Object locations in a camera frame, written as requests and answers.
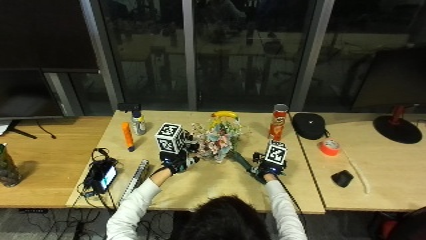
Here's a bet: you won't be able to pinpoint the person's left hand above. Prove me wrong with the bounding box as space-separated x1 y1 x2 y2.
158 139 202 175

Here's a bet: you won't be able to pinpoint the person's right hand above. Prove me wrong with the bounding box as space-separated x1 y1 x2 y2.
250 151 288 180

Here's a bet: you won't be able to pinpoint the pastel flower bouquet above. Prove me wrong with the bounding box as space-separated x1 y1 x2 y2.
190 116 258 178

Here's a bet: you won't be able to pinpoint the white marker cube, right glove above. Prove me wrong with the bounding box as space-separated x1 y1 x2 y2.
263 140 288 166

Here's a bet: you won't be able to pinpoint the white marker cube, glove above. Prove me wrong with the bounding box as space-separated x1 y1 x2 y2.
263 140 288 166
154 122 186 155

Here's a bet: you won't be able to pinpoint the white marker cube, left glove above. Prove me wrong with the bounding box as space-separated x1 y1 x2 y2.
154 122 186 155

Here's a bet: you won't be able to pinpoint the red chips can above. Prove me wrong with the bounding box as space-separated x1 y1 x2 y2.
267 103 290 142

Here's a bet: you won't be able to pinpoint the yellow banana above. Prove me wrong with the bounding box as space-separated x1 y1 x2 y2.
210 110 239 120

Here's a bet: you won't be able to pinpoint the spray bottle with black trigger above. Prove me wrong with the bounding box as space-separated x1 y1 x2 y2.
117 102 147 136

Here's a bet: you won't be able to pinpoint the black zipped case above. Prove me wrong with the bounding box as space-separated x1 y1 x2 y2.
291 112 328 141

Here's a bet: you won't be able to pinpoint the orange marker pen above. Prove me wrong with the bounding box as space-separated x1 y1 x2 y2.
121 121 135 153

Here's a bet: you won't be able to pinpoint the long silver metal bar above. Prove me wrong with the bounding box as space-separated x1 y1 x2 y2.
118 159 150 204

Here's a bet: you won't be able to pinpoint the orange tape roll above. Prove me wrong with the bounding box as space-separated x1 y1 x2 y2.
318 138 342 157

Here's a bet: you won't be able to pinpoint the black computer mouse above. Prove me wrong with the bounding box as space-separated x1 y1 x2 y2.
330 169 355 188

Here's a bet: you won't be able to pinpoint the black device with lit screen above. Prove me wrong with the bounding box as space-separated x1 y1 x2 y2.
82 157 119 195

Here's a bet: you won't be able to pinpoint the thin white stick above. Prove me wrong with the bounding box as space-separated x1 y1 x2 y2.
342 153 371 195

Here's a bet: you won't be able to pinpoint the red and black bag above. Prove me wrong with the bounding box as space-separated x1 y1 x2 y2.
371 206 426 240

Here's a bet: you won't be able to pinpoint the black computer monitor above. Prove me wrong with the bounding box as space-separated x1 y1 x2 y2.
0 68 99 140

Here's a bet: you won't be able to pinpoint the black cable of right glove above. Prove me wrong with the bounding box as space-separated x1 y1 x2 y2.
275 178 308 224

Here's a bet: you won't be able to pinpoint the black cable of device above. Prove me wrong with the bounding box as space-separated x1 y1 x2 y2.
77 147 117 211

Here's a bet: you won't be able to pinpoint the black round stand, red handle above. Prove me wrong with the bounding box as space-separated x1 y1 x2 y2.
371 104 423 145

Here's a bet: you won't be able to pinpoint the black monitor cable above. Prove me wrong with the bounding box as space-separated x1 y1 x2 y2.
34 119 58 140

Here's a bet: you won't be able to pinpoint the black cables under table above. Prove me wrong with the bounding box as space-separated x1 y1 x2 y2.
17 208 178 240

